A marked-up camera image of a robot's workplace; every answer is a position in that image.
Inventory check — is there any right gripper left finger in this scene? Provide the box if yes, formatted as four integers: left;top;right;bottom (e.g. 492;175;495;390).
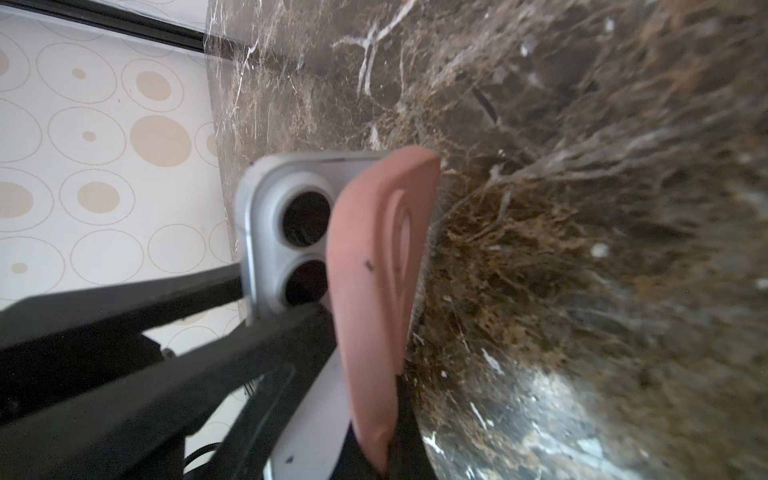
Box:
1;304;336;479

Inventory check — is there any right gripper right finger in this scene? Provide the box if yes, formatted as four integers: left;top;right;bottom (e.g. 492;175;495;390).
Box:
387;376;437;480

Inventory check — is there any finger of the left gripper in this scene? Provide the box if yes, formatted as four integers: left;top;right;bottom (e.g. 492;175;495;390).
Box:
1;264;243;351

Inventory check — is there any phone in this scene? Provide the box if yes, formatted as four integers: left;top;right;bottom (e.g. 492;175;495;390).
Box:
234;151;384;479

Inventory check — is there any pink phone case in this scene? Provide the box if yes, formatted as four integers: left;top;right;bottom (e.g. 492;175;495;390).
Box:
326;146;440;474

